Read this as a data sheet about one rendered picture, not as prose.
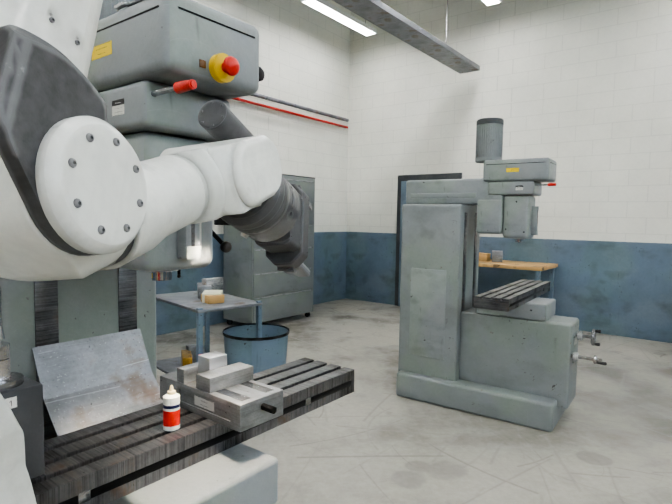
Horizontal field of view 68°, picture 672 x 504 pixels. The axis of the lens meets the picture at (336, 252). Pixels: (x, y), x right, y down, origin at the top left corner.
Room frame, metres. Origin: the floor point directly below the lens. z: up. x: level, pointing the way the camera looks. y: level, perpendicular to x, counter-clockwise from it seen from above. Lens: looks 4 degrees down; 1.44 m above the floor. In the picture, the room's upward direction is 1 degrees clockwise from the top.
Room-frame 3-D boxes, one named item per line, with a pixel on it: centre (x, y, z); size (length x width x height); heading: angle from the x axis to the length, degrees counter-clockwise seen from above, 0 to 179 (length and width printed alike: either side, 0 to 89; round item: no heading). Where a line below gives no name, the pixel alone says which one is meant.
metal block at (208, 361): (1.37, 0.34, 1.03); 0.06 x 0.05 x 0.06; 141
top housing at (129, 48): (1.26, 0.45, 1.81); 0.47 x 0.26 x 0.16; 53
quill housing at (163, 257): (1.25, 0.44, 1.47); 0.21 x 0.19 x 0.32; 143
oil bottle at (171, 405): (1.21, 0.40, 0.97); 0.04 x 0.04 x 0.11
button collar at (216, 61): (1.11, 0.25, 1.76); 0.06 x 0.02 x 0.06; 143
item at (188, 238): (1.18, 0.35, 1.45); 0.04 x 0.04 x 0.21; 53
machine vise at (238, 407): (1.36, 0.32, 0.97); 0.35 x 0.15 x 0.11; 51
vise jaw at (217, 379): (1.34, 0.29, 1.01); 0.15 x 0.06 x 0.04; 141
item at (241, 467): (1.25, 0.43, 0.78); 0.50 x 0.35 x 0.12; 53
